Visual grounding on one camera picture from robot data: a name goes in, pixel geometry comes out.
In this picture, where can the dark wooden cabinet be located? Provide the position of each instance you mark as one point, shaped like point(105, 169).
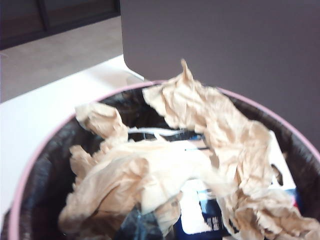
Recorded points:
point(50, 17)

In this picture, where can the white ribbed pink-rimmed trash can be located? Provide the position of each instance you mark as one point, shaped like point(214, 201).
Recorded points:
point(15, 220)

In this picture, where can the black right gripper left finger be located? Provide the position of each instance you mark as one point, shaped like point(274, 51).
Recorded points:
point(128, 230)

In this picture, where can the brown paper towel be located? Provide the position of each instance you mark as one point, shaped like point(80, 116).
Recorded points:
point(120, 170)

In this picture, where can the black plastic trash bag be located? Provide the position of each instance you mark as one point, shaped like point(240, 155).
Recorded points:
point(50, 175)

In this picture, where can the grey desk partition panel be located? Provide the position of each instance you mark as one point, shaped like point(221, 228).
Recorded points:
point(237, 30)

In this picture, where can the large crumpled brown paper sheet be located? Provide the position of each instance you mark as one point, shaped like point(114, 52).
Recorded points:
point(200, 107)

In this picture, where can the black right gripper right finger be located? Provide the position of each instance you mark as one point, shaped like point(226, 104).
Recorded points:
point(150, 231)

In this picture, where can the white box with blue stripes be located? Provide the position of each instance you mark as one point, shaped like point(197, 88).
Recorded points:
point(197, 152)

